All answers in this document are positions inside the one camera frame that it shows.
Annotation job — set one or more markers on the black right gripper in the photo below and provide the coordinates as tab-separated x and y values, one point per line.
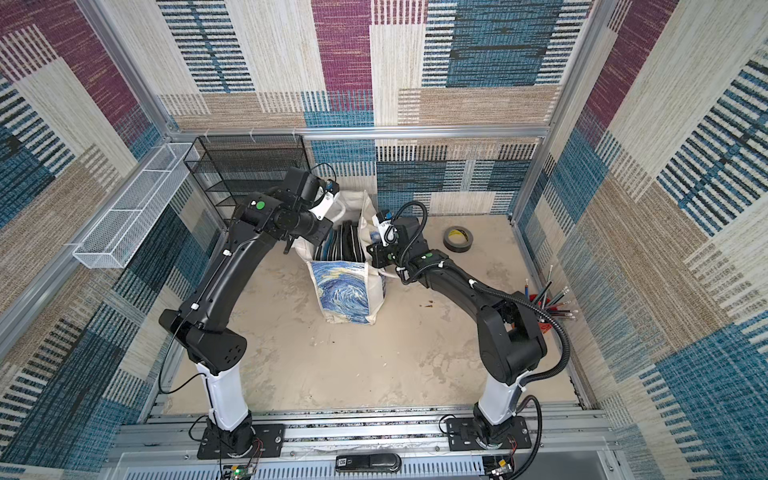
380	255

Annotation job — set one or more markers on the white canvas starry night bag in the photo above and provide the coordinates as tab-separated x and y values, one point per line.
348	292

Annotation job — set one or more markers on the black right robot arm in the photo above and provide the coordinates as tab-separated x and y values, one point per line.
510	341

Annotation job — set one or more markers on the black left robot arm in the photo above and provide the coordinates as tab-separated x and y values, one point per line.
295	209

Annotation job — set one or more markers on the black tape roll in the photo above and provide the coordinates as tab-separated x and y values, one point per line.
458	239

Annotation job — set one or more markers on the red pencil cup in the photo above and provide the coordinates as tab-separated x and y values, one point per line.
543	325

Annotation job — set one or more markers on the black handheld scanner device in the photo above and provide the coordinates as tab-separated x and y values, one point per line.
368	463

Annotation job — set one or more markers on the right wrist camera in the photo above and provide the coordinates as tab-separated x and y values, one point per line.
383	221

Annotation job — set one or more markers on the black wire mesh shelf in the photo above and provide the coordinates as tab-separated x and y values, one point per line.
227	168

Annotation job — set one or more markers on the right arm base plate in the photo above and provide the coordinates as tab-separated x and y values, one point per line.
466	434

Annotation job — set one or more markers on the white wire mesh basket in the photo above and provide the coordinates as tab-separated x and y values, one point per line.
114	240

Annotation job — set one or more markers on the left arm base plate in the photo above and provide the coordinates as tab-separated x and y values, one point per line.
248	442

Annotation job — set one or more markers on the aluminium front rail frame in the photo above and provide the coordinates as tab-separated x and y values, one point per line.
568	443

